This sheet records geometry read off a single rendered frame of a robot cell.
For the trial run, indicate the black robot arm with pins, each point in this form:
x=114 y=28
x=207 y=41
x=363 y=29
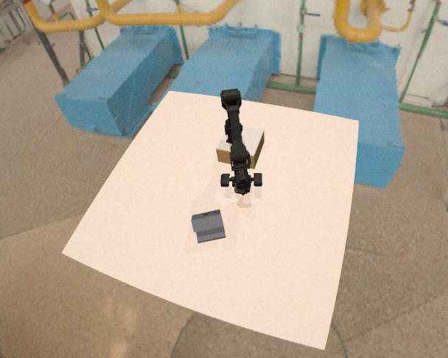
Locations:
x=231 y=102

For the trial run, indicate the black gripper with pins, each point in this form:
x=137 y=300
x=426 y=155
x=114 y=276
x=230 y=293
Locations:
x=224 y=182

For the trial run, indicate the dark grey sloped panel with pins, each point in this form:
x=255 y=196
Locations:
x=208 y=226

